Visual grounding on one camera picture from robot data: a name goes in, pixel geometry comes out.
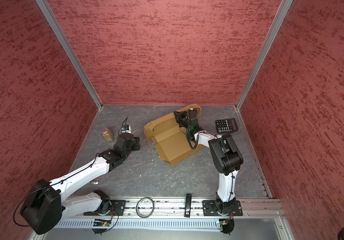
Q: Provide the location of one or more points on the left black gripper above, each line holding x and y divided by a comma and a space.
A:
137, 143

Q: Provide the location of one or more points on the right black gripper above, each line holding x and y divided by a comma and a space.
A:
179, 115

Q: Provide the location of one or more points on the brown cardboard box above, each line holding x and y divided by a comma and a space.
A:
170, 141

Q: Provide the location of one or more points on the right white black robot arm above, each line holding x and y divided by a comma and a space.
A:
226, 156

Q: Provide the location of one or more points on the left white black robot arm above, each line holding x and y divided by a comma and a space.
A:
50, 202

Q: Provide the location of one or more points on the spice jar pink lid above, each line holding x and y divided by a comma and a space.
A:
107, 134

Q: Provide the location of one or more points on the black desk calculator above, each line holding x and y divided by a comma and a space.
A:
226, 126

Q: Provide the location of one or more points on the small round metal knob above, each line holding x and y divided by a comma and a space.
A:
95, 181

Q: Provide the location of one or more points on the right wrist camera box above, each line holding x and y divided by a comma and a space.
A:
193, 117

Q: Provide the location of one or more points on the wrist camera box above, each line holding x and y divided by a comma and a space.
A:
193, 117
126, 129

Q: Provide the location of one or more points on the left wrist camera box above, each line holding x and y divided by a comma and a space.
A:
126, 129

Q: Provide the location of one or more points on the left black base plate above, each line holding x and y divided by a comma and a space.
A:
116, 207

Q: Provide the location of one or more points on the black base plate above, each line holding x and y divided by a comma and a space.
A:
218, 208
116, 207

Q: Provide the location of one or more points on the aluminium front rail frame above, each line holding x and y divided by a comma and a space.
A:
168, 214

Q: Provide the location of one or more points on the black handle bar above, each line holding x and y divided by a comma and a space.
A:
188, 204

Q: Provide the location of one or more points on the left circuit board with wires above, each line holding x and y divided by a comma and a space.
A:
101, 226

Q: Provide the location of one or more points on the circuit board with wires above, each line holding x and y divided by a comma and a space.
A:
226, 226
101, 226

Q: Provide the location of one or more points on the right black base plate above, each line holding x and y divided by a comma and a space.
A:
218, 208

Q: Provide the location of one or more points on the right circuit board with wires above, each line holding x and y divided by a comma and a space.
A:
226, 226

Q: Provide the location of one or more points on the right aluminium corner post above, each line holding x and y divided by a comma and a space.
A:
270, 37

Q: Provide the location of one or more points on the aluminium corner post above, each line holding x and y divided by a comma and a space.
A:
270, 37
60, 35

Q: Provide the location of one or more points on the left aluminium corner post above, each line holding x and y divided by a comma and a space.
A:
60, 35

